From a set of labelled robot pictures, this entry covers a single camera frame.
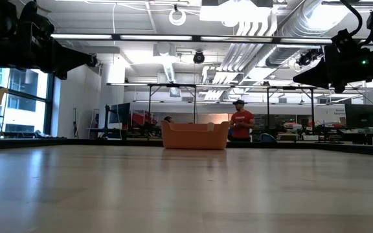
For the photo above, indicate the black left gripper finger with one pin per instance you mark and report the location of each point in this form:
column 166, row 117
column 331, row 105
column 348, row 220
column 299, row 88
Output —
column 73, row 68
column 70, row 58

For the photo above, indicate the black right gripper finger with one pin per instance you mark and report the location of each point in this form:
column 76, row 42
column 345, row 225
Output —
column 319, row 72
column 322, row 82

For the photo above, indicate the black computer monitor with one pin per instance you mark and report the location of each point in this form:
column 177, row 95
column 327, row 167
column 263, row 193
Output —
column 361, row 115
column 120, row 113

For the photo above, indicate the dark blue round object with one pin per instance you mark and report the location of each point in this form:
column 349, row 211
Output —
column 267, row 138

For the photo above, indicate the long ceiling light bar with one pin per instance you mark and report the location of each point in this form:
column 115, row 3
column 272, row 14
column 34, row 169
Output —
column 154, row 37

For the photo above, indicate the standing person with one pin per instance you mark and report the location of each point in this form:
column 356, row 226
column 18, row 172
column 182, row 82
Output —
column 241, row 123

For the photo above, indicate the person behind orange bin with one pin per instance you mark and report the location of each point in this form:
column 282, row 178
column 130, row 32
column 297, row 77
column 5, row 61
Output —
column 168, row 119

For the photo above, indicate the orange plastic bin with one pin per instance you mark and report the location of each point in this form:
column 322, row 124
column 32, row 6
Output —
column 194, row 137

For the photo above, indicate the silver round air duct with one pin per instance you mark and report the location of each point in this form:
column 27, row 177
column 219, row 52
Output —
column 300, row 22

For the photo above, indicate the black overhead rig frame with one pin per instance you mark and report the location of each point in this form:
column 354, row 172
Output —
column 150, row 103
column 268, row 106

